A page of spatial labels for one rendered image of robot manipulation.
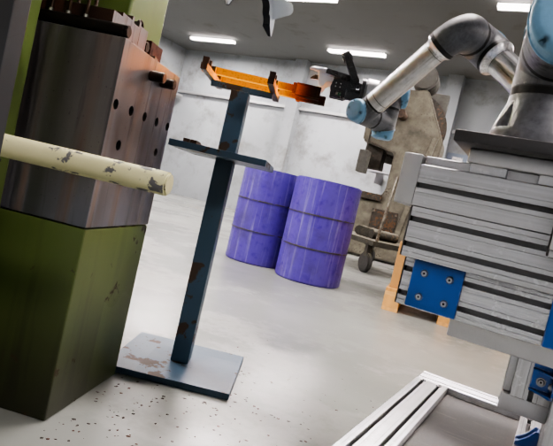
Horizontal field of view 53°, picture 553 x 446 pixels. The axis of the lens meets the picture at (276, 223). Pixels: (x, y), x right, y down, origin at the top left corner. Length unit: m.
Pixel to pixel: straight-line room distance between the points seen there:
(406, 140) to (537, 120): 7.22
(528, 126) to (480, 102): 10.96
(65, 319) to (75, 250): 0.16
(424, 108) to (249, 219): 4.23
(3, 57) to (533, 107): 0.82
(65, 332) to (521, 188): 1.03
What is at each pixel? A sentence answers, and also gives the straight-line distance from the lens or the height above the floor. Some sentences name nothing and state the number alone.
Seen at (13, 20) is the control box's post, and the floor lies 0.81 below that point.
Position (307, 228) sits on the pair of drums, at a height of 0.43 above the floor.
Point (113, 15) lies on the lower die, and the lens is 1.42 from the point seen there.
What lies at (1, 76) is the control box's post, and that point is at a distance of 0.94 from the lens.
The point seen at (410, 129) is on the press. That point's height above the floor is 1.95.
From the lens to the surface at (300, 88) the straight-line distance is 1.87.
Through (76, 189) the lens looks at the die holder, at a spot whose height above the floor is 0.55.
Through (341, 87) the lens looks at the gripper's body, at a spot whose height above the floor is 1.05.
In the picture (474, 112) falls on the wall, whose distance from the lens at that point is 11.89.
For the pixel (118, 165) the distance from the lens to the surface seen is 1.06.
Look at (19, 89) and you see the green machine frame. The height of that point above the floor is 0.74.
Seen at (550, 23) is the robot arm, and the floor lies 0.96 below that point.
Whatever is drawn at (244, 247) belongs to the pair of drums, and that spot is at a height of 0.13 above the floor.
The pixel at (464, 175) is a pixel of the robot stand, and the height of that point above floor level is 0.75.
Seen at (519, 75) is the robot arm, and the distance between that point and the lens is 1.04.
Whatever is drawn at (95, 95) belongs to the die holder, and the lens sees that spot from 1.35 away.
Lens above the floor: 0.65
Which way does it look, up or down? 3 degrees down
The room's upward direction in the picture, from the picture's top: 13 degrees clockwise
